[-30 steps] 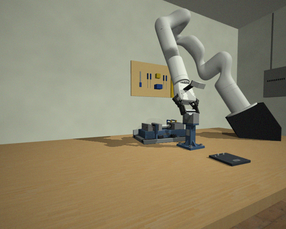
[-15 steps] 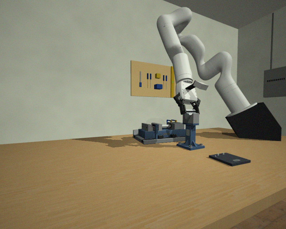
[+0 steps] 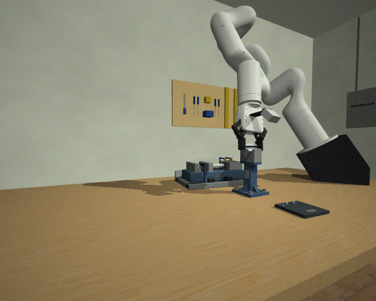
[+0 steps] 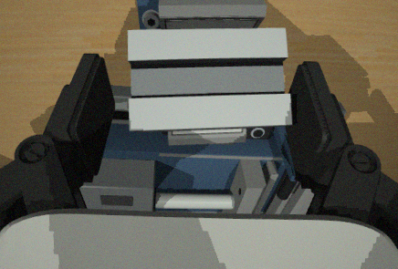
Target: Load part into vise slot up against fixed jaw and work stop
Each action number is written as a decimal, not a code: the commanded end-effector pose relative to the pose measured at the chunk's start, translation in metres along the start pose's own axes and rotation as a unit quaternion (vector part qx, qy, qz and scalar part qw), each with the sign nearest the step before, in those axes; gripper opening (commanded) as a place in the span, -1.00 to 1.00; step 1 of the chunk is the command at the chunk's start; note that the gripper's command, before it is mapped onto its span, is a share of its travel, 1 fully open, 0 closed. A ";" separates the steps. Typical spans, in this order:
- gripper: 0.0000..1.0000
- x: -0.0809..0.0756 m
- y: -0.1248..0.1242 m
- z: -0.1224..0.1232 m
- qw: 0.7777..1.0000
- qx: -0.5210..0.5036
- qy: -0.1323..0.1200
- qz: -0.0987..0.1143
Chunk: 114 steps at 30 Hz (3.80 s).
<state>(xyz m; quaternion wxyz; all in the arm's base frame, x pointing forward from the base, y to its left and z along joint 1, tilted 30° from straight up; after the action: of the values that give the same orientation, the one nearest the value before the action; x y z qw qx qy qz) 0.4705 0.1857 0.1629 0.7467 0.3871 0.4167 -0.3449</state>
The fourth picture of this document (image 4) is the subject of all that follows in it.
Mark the dark grey slotted block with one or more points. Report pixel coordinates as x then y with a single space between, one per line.
202 79

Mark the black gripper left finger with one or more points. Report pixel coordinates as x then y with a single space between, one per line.
48 167

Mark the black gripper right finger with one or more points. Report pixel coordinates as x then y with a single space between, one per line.
346 178

